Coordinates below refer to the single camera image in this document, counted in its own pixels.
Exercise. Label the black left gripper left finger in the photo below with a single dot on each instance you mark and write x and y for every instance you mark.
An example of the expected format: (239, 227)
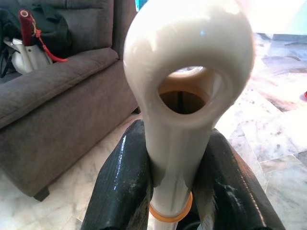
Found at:
(120, 187)

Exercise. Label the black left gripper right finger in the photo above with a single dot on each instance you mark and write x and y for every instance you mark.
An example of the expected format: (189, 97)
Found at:
(230, 191)

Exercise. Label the cream plastic broom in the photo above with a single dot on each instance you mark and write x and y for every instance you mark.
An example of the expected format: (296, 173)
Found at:
(187, 43)

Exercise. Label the red item on floor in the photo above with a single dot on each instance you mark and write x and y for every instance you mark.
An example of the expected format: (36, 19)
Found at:
(304, 94)

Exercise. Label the grey fabric sofa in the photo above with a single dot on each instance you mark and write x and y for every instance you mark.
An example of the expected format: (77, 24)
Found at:
(60, 107)

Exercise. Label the white plastic holder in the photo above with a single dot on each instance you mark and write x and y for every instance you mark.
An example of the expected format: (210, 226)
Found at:
(26, 60)

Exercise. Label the black bag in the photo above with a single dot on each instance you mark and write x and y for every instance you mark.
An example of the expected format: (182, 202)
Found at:
(55, 31)

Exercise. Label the blue cardboard box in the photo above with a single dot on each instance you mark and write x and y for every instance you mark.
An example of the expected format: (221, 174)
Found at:
(137, 4)

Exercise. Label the red wrapped stick with tassel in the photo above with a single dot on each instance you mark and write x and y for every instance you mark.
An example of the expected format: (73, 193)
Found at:
(26, 26)

